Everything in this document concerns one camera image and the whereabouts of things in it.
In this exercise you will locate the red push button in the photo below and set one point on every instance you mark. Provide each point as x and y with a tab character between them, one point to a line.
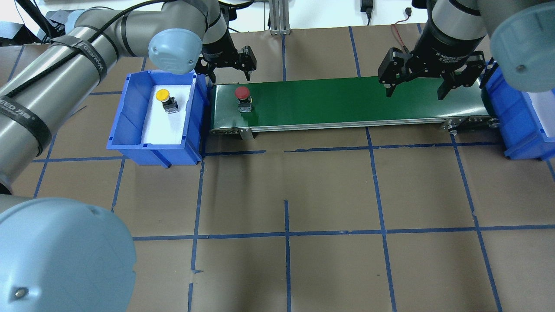
244	99

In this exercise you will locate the white foam pad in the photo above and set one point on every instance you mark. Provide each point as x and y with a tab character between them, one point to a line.
160	128

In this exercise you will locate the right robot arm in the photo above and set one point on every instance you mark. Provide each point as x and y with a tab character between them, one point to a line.
466	40

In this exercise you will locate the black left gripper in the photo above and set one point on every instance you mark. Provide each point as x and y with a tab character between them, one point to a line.
218	42

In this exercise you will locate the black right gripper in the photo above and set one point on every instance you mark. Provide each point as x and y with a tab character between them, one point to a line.
446	45

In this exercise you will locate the aluminium frame post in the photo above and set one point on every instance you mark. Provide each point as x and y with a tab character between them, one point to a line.
279	17

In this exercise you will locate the green conveyor belt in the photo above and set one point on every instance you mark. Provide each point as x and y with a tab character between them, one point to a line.
348	102

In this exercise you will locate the white foam pad right bin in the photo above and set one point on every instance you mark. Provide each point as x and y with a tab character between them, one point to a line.
544	107

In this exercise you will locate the yellow push button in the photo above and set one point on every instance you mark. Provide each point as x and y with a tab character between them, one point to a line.
168	102

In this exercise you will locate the black power adapter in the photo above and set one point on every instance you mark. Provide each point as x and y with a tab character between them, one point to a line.
366	6

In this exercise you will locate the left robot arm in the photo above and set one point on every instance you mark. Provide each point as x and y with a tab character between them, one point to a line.
60	254

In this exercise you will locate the blue bin left side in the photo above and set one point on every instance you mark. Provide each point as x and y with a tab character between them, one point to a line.
125	134

